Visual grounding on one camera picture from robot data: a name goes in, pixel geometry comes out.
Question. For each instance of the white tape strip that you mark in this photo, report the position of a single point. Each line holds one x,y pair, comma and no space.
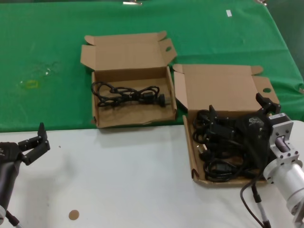
229,13

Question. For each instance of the small white tape scrap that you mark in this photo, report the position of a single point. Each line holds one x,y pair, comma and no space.
47,71

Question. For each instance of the cardboard box with torn rim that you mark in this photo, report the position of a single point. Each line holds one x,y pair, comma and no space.
133,115

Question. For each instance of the cardboard box with intact rim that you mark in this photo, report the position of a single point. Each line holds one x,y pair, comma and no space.
223,90

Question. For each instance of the round brown sticker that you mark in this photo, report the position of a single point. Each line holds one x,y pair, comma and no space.
73,215

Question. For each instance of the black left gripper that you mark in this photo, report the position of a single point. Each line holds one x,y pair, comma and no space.
8,154

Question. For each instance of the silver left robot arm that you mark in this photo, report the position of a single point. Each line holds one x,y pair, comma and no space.
1,212

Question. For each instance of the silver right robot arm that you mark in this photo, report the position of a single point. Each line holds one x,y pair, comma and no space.
292,180

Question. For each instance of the small metal cloth clip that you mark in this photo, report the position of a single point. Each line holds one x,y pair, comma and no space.
261,1

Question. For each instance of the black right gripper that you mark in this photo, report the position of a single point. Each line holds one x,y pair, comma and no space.
254,133

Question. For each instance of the green tablecloth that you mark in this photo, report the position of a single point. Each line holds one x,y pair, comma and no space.
47,35

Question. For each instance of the long metal cloth clip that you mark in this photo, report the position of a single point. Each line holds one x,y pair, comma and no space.
131,3

